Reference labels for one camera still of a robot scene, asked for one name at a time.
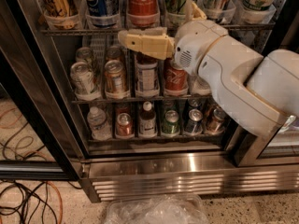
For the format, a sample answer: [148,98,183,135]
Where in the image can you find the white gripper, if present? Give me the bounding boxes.
[118,0,228,75]

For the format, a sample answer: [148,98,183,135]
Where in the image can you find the brown tea bottle middle shelf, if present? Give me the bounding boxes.
[135,52,159,97]

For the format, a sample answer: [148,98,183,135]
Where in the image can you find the brown tea bottle bottom shelf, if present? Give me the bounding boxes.
[139,102,156,137]

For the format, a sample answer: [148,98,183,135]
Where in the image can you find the brown tea bottle shelf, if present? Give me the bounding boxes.
[135,52,159,97]
[139,102,156,137]

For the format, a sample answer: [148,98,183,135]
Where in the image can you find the orange can shelf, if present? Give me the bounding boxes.
[105,60,127,99]
[106,46,125,63]

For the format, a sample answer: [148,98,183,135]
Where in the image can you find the orange can middle shelf front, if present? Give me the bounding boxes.
[105,60,127,99]

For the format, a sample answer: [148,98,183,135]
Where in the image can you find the clear water bottle shelf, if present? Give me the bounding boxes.
[189,76,211,95]
[87,106,111,141]

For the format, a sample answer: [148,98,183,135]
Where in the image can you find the clear plastic bag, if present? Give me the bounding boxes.
[103,194,209,224]

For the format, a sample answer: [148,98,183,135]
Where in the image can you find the blue can bottom shelf rear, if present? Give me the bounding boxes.
[187,98,203,110]

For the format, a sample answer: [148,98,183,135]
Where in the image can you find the silver can middle shelf front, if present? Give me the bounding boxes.
[70,62,100,101]

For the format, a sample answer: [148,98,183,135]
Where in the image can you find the blue can bottom shelf front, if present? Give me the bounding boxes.
[184,109,203,134]

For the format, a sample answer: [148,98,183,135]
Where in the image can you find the stainless steel glass-door fridge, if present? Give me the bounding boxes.
[0,0,299,202]

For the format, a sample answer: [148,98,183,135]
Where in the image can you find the red coke can top shelf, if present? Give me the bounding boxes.
[128,0,158,27]

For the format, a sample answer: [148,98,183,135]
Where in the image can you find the clear water bottle middle shelf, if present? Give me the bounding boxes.
[189,76,211,95]

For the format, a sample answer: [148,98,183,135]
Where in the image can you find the blue pepsi can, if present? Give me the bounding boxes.
[86,0,120,27]

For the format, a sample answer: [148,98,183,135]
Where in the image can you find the clear water bottle bottom shelf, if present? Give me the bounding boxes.
[87,106,111,141]

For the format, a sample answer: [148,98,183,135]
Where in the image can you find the blue can shelf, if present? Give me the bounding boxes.
[187,98,203,110]
[184,109,203,134]

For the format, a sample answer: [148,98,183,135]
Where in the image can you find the yellow can top shelf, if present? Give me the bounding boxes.
[44,0,78,30]

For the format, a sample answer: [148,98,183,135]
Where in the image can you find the silver can middle shelf rear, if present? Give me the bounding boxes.
[76,47,94,67]

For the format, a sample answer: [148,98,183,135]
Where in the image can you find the orange can middle shelf rear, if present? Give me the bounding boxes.
[106,46,125,63]

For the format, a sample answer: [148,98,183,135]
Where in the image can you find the gold can bottom shelf front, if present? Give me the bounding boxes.
[206,108,226,134]

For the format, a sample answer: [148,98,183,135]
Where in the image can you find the red coke can middle front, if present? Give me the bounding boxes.
[164,59,187,91]

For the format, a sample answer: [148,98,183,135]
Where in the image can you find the red can bottom shelf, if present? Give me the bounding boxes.
[116,113,133,137]

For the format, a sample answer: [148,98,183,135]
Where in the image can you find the black and orange floor cables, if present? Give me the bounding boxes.
[0,107,82,224]

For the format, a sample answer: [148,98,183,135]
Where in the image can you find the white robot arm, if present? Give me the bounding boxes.
[118,0,299,137]

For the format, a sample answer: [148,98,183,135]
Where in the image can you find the silver can shelf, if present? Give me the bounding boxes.
[76,47,94,67]
[70,62,100,101]

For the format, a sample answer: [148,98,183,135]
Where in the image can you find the green can bottom shelf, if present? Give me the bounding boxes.
[162,110,179,135]

